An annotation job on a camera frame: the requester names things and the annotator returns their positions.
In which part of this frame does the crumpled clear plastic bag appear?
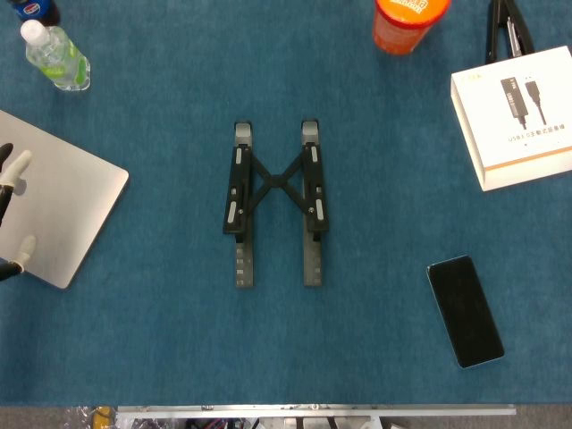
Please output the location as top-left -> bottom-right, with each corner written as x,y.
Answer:
64,405 -> 118,429

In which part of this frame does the felt table cover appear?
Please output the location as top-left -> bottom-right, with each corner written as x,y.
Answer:
0,0 -> 572,408

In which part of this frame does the dark cola bottle blue label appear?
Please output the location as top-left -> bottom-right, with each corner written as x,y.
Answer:
7,0 -> 61,26

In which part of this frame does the silver laptop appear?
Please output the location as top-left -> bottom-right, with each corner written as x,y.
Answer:
0,109 -> 130,290

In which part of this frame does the aluminium table edge rail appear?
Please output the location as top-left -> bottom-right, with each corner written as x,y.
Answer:
116,404 -> 517,429

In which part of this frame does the black folding laptop stand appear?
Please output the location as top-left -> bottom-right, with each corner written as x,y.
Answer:
222,118 -> 331,290

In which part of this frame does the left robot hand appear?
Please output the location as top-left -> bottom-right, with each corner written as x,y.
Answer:
0,142 -> 38,282

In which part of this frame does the white USB cable box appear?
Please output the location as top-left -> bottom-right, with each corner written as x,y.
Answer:
450,44 -> 572,193

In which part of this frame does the clear water bottle green label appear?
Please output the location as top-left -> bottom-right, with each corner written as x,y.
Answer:
20,19 -> 92,93

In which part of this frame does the orange snack canister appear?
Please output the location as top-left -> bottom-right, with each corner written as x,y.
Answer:
372,0 -> 451,56

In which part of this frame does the black smartphone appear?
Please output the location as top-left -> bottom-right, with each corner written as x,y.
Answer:
426,255 -> 506,370

